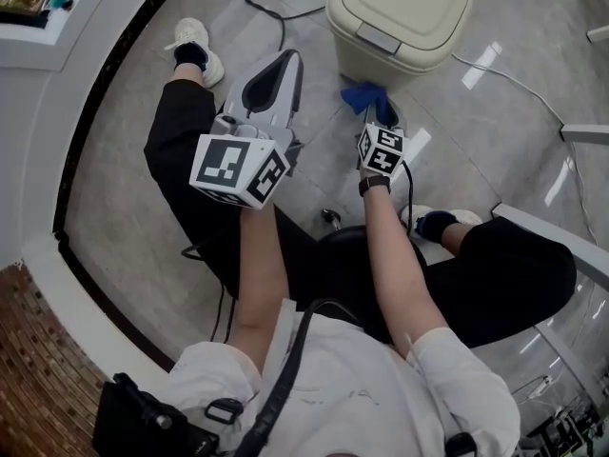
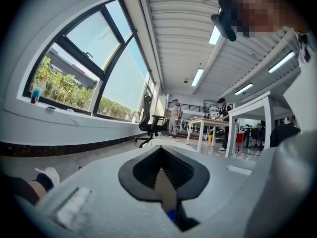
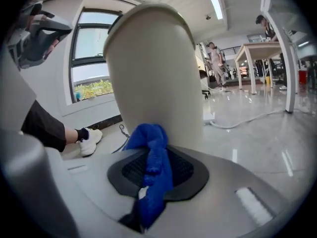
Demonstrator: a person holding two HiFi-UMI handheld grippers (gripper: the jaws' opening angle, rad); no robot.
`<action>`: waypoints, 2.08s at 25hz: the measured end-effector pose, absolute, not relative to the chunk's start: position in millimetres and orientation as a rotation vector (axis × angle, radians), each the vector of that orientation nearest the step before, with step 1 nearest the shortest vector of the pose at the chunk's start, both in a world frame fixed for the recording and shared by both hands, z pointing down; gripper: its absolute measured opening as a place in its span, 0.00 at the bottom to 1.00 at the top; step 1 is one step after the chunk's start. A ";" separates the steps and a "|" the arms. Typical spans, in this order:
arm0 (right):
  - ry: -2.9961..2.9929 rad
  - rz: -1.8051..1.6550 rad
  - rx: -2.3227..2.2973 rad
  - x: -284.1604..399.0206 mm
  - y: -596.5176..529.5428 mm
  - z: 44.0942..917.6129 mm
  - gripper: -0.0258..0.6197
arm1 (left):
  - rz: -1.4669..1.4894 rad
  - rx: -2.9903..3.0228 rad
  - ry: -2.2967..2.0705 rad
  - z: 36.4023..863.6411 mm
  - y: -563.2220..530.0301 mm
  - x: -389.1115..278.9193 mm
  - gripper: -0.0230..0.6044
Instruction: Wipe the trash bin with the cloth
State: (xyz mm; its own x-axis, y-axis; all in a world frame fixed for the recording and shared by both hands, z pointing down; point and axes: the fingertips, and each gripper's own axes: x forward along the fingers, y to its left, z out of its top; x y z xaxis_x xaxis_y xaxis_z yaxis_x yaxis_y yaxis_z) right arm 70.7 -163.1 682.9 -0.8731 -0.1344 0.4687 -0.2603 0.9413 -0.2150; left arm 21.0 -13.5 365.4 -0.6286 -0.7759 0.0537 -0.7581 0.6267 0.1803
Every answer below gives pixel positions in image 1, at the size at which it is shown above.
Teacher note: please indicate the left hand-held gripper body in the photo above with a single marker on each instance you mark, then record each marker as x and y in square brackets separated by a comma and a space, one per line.
[223, 162]

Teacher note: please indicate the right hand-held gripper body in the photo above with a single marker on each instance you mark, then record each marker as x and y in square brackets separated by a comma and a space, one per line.
[383, 152]

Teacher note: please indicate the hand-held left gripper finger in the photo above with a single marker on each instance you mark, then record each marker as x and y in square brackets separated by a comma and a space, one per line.
[235, 95]
[295, 93]

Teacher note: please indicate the blue cloth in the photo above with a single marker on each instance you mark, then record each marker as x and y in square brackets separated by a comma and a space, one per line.
[361, 95]

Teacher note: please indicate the beige plastic trash bin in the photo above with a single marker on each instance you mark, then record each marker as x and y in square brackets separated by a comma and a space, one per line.
[404, 12]

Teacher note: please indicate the person's right forearm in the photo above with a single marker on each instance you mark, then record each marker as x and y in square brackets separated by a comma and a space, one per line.
[395, 279]

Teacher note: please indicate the person's left forearm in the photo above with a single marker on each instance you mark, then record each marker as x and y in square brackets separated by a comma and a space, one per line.
[259, 279]

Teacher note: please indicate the person's black trousers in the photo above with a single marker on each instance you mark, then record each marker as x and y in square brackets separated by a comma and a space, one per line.
[190, 160]

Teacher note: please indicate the dark wristwatch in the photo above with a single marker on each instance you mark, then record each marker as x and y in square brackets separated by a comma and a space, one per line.
[375, 186]

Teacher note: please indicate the person's left white shoe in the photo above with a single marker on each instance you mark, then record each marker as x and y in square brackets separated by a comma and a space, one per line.
[192, 33]

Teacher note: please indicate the person's white shoe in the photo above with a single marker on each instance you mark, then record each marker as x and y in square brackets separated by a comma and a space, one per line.
[192, 33]
[468, 217]

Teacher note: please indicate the black stool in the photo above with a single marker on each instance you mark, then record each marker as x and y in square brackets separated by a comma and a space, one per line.
[361, 245]

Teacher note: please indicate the person's right white shoe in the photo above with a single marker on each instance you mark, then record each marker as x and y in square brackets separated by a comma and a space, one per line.
[468, 217]

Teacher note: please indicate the white table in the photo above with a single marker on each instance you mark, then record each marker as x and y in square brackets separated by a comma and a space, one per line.
[547, 236]

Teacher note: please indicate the white curved window ledge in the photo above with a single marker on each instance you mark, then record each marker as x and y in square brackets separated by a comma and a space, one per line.
[38, 112]

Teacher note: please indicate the person's white shirt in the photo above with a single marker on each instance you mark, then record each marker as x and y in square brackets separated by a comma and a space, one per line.
[357, 398]

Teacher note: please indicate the black chest-mounted device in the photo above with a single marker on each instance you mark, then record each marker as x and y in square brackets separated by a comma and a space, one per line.
[128, 422]

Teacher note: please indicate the small white power strip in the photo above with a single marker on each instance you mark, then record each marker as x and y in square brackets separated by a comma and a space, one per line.
[537, 387]

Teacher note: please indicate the black window frame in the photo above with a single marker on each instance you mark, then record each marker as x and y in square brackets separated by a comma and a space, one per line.
[24, 18]

